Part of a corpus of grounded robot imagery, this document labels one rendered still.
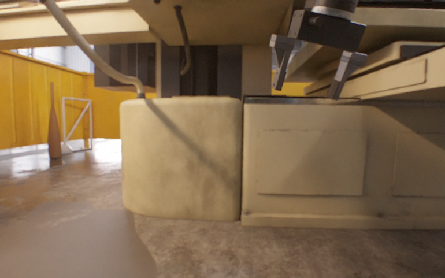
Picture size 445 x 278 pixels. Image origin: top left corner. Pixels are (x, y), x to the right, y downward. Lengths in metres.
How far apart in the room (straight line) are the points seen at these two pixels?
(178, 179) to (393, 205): 1.04
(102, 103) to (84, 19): 2.52
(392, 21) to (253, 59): 0.94
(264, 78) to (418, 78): 1.03
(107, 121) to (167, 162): 2.99
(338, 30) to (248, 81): 1.24
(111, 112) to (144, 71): 2.23
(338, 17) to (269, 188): 0.80
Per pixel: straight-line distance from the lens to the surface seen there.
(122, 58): 1.94
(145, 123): 1.14
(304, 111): 1.08
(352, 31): 0.51
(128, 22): 1.55
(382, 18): 1.06
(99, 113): 4.11
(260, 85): 1.68
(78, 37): 0.95
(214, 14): 1.30
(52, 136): 3.33
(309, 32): 0.47
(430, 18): 1.16
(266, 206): 1.12
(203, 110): 1.05
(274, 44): 0.45
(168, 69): 1.77
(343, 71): 0.53
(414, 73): 0.93
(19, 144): 3.41
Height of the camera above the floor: 0.50
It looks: 5 degrees down
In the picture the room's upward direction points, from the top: 1 degrees clockwise
